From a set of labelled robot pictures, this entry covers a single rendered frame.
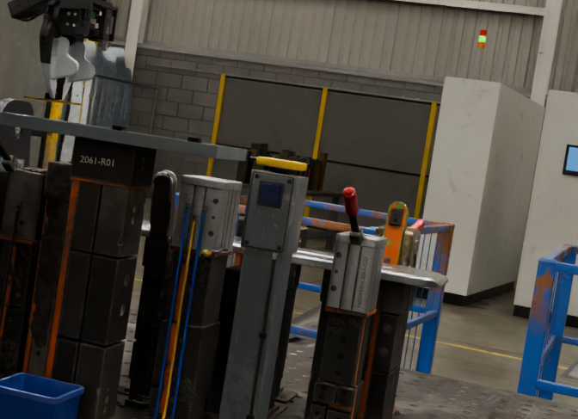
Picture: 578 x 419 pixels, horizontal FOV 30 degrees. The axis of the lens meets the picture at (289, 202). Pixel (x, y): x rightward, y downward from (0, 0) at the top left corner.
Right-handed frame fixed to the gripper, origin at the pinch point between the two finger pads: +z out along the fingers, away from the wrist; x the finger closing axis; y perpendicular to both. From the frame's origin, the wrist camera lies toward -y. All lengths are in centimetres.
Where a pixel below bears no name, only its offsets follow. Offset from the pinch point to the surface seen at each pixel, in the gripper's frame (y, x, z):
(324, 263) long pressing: 38, 28, 22
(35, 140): -229, 314, 20
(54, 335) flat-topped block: 8.3, -3.2, 36.3
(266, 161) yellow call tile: 36.4, 1.1, 5.8
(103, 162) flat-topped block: 12.4, -3.0, 9.5
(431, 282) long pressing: 55, 32, 22
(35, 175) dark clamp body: -6.8, 7.8, 14.0
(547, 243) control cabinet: -46, 810, 55
